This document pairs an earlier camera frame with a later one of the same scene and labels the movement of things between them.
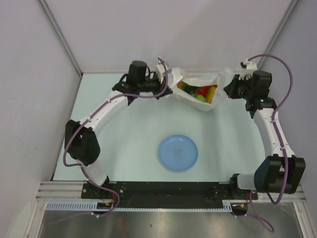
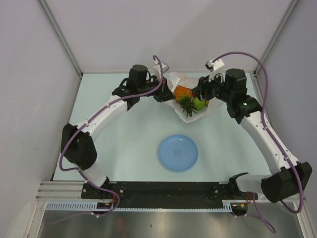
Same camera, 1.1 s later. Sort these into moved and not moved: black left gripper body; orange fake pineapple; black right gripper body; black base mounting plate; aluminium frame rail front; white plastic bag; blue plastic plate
Moved: orange fake pineapple; white plastic bag; black right gripper body
Not moved: aluminium frame rail front; black base mounting plate; blue plastic plate; black left gripper body
